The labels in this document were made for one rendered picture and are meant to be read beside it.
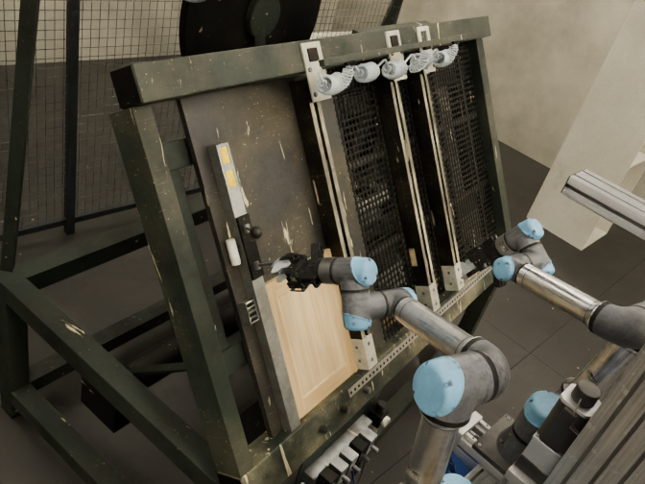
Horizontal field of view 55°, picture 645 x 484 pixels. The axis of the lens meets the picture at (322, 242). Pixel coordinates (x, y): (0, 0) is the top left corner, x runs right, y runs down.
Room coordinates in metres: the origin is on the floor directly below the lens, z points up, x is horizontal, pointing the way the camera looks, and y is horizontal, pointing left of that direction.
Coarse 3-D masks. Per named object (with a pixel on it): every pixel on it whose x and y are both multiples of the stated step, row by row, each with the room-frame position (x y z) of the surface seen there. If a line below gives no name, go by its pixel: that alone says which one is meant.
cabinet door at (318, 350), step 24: (288, 288) 1.62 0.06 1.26; (312, 288) 1.71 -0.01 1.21; (336, 288) 1.81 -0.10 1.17; (288, 312) 1.58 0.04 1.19; (312, 312) 1.67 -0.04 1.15; (336, 312) 1.76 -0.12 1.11; (288, 336) 1.54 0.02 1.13; (312, 336) 1.62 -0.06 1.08; (336, 336) 1.72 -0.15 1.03; (288, 360) 1.49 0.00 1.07; (312, 360) 1.58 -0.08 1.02; (336, 360) 1.67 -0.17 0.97; (312, 384) 1.53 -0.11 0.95; (336, 384) 1.62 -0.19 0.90; (312, 408) 1.48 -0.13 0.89
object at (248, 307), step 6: (246, 300) 1.48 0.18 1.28; (252, 300) 1.47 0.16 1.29; (240, 306) 1.45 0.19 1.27; (246, 306) 1.44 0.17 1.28; (252, 306) 1.47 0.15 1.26; (246, 312) 1.44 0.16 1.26; (252, 312) 1.47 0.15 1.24; (246, 318) 1.44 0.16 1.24; (252, 318) 1.47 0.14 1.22; (258, 318) 1.46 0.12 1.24; (246, 324) 1.44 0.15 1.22
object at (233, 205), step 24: (216, 144) 1.64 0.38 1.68; (216, 168) 1.59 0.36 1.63; (240, 192) 1.60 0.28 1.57; (240, 240) 1.53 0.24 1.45; (240, 264) 1.52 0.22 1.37; (264, 288) 1.52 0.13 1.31; (264, 312) 1.48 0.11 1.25; (264, 336) 1.45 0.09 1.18; (264, 360) 1.44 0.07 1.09; (288, 384) 1.43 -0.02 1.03; (288, 408) 1.39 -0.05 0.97
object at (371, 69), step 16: (384, 48) 2.13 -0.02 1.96; (400, 48) 2.22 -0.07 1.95; (416, 48) 2.32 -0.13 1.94; (320, 64) 1.82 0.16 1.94; (368, 64) 2.11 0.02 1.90; (384, 64) 2.27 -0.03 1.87; (400, 64) 2.29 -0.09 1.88; (320, 80) 1.91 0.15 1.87; (336, 80) 1.92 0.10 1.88; (368, 80) 2.08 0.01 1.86
